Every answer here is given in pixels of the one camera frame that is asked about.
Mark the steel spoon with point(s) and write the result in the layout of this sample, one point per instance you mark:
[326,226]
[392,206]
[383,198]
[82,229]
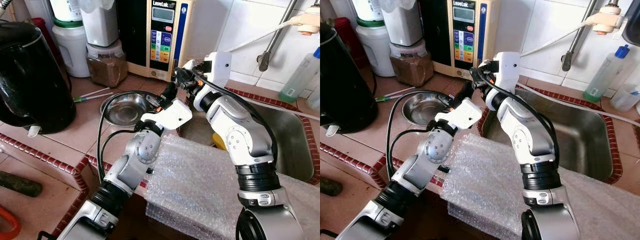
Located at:
[484,63]
[189,64]

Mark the yellow plastic cup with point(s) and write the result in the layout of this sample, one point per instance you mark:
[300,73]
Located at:
[218,141]

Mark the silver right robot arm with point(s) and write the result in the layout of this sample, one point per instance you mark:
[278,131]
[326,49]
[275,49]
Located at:
[235,130]
[525,130]

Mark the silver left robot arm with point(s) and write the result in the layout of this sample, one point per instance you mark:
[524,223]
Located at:
[425,165]
[130,165]

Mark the beige water ionizer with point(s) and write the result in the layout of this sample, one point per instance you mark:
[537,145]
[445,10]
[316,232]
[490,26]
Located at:
[465,40]
[160,40]

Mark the round steel bowl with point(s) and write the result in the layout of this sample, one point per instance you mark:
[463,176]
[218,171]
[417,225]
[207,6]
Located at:
[122,110]
[422,110]

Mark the clear jar brown powder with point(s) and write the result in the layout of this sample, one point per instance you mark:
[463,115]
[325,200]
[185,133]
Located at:
[411,67]
[106,67]

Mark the thin white stick green tip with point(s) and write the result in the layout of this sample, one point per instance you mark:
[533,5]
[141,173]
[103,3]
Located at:
[97,96]
[400,95]

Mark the short black tape strip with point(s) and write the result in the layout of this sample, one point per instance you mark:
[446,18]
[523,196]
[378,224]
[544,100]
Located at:
[444,169]

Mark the white plastic container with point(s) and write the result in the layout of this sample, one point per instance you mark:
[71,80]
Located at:
[402,25]
[99,25]

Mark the white jug green lid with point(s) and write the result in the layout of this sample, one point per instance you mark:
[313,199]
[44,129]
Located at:
[70,50]
[375,50]

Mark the clear bubble wrap sheet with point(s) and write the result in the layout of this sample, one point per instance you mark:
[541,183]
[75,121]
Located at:
[490,190]
[200,190]

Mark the green soap bottle blue cap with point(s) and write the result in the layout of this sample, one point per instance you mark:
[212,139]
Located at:
[297,80]
[602,77]

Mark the stainless steel sink basin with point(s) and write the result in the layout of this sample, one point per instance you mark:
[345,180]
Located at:
[585,140]
[290,140]

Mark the black electric kettle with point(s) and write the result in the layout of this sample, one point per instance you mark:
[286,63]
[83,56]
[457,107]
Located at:
[345,80]
[30,80]

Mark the white labelled tub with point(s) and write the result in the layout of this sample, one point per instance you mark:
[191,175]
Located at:
[65,10]
[370,10]

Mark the clear plastic cup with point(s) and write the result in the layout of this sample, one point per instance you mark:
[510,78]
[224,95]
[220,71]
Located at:
[315,99]
[625,99]

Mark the black frying pan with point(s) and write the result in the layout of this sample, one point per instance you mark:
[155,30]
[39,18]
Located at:
[634,20]

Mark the dark oblong object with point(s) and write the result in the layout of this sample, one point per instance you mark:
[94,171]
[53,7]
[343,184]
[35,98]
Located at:
[20,184]
[330,186]

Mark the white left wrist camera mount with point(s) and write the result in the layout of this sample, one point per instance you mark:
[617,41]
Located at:
[172,115]
[462,114]

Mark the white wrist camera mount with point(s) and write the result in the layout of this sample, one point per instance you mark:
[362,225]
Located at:
[220,65]
[509,67]
[462,114]
[172,115]

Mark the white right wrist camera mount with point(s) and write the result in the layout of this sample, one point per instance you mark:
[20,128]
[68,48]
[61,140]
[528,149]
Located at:
[509,67]
[220,65]

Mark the grey wall tap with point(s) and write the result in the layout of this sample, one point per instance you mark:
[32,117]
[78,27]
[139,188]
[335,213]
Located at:
[575,45]
[272,45]

